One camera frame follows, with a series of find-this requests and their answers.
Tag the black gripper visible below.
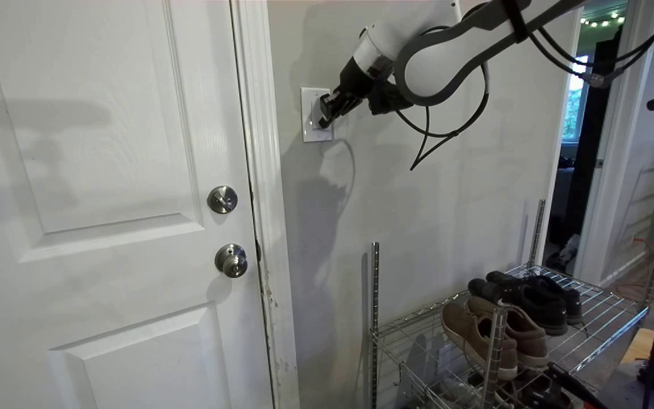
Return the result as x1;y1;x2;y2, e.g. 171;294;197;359
317;56;389;131

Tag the white rocker light switch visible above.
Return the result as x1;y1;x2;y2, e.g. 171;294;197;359
301;86;336;146

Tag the silver deadbolt thumb turn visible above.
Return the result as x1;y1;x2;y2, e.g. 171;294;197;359
205;184;240;217

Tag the silver round door knob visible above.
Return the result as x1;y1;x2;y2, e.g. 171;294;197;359
213;244;250;279

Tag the white panelled door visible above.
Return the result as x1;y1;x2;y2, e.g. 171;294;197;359
0;0;275;409

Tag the brown suede shoe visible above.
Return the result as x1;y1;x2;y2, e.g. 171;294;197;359
465;294;552;371
440;301;521;382

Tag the black shoe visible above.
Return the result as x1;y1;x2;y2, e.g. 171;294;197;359
469;277;571;340
486;269;583;328

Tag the white doorway trim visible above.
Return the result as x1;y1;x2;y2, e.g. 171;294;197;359
572;0;654;288

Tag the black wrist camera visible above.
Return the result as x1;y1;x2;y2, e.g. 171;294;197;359
365;78;414;119

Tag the white door frame trim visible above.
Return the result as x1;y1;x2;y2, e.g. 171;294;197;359
229;0;302;409

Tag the string of fairy lights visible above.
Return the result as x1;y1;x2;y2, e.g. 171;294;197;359
577;4;630;35

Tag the chrome wire shoe rack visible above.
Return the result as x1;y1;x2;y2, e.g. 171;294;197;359
361;199;654;409

